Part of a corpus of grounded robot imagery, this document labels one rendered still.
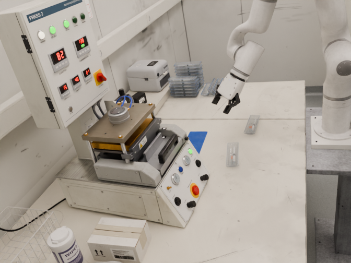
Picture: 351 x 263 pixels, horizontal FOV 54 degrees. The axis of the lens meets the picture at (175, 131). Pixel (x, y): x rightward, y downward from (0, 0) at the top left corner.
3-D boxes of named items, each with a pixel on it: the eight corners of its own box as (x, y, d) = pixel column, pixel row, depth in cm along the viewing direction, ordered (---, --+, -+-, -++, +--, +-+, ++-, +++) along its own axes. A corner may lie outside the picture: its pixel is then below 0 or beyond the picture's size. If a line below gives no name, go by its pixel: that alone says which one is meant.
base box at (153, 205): (69, 208, 150) (56, 177, 141) (113, 158, 179) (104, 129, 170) (184, 229, 128) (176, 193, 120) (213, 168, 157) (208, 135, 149)
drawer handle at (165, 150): (159, 163, 129) (157, 154, 127) (174, 141, 140) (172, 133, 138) (164, 164, 128) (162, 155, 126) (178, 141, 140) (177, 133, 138)
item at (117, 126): (74, 154, 135) (63, 126, 128) (115, 116, 159) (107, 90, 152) (128, 159, 125) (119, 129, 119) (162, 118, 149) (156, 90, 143)
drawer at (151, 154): (95, 170, 139) (90, 154, 135) (123, 140, 156) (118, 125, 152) (162, 178, 127) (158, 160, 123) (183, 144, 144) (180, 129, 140)
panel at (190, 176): (186, 224, 130) (159, 186, 124) (209, 175, 153) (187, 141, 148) (190, 223, 128) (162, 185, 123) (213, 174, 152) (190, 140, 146)
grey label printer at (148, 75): (129, 92, 241) (124, 69, 232) (143, 80, 256) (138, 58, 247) (161, 93, 230) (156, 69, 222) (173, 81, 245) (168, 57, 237)
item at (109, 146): (94, 151, 135) (86, 130, 130) (121, 122, 152) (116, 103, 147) (132, 154, 128) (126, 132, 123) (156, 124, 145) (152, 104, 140)
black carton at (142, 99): (131, 107, 219) (128, 97, 215) (140, 100, 224) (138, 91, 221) (138, 108, 215) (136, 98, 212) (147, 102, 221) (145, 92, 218)
